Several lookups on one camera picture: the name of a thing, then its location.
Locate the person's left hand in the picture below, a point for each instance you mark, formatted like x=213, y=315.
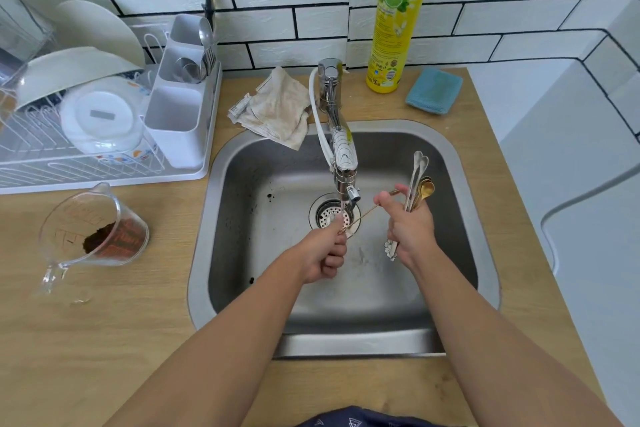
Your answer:
x=320, y=254

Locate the person's right hand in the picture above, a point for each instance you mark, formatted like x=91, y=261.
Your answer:
x=412, y=231

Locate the person's left fingers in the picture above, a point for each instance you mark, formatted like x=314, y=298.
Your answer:
x=334, y=254

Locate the person's right thumb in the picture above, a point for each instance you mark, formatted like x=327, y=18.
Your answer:
x=386, y=201

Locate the thin gold stirring stick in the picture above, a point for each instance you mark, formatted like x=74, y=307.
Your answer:
x=367, y=212

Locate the gold teaspoon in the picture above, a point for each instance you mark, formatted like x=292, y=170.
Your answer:
x=425, y=190

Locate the person's right forearm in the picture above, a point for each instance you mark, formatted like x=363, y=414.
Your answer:
x=490, y=341

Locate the person's left forearm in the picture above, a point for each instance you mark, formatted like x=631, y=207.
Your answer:
x=220, y=341

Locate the stainless steel sink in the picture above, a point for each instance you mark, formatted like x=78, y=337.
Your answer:
x=350, y=286

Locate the metal sink drain strainer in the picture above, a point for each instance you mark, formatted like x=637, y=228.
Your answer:
x=327, y=214

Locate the chrome sink faucet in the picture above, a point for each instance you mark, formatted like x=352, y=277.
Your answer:
x=339, y=131

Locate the blue sponge cloth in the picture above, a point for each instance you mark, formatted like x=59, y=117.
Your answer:
x=434, y=90

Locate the stained beige dish cloth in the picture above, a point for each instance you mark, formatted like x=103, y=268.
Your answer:
x=277, y=109

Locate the navy patterned shorts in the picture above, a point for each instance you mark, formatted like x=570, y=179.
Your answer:
x=380, y=417

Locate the yellow green dish soap bottle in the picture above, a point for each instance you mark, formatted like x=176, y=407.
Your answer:
x=397, y=26

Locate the white appliance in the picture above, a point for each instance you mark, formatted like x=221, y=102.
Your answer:
x=575, y=191

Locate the white plastic cutlery holder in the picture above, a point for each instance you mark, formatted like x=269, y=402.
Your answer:
x=177, y=116

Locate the brown coffee grounds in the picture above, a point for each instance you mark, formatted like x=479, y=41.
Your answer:
x=112, y=239

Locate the silver fork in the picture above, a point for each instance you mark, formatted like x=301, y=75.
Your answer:
x=210, y=61

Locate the silver ladle spoon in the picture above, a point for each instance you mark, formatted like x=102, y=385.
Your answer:
x=187, y=70

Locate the glass measuring jug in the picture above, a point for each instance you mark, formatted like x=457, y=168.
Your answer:
x=85, y=231

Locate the white patterned round dish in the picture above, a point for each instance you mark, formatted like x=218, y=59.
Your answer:
x=102, y=114

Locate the white bowl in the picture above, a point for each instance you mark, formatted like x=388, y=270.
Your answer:
x=75, y=71

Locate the white upright plate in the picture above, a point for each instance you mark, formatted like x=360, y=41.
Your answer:
x=100, y=26

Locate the clear plastic container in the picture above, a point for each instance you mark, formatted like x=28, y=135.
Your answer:
x=20, y=36

